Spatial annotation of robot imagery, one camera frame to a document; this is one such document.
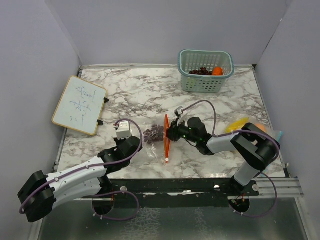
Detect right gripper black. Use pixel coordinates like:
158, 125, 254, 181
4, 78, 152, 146
162, 117, 199, 144

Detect dark purple fake grapes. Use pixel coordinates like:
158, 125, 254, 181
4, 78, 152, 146
143, 124, 165, 145

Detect clear bag red zipper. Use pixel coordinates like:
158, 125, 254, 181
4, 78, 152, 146
142, 113, 171, 164

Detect yellow fake banana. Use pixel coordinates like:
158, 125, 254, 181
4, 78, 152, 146
224, 117, 250, 133

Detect red fake grapes bunch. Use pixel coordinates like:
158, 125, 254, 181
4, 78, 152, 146
189, 67, 212, 76

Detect orange fake pumpkin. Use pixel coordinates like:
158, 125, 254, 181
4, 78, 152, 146
211, 66, 223, 76

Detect clear bag blue zipper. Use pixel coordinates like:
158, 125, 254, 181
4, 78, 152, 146
222, 114, 286, 178

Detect orange fake peach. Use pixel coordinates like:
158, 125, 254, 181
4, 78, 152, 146
255, 123, 267, 133

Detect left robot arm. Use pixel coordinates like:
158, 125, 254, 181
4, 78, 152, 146
17, 136, 142, 223

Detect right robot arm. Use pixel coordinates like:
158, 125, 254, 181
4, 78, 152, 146
165, 117, 281, 196

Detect teal plastic basket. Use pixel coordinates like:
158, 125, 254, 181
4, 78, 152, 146
177, 49, 235, 93

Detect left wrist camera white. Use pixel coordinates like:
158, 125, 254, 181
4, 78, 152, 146
114, 121, 132, 140

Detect small whiteboard wooden frame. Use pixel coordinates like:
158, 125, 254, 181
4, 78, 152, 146
51, 75, 108, 136

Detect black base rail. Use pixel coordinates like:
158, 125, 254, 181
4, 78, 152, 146
81, 174, 261, 210

